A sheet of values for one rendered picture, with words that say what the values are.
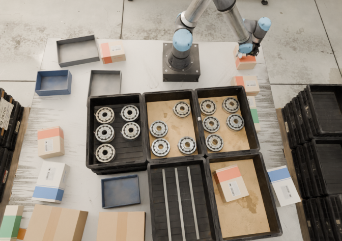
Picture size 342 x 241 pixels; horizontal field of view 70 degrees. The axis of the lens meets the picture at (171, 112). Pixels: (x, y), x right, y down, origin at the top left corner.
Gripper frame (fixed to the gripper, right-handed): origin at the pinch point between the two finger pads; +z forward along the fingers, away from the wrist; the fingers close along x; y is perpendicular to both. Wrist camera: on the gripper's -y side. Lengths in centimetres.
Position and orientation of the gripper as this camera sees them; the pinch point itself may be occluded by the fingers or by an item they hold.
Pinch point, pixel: (245, 55)
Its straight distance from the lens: 186.9
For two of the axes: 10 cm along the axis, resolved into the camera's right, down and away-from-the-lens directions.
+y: 0.8, 9.1, -4.0
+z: -0.6, 4.1, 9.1
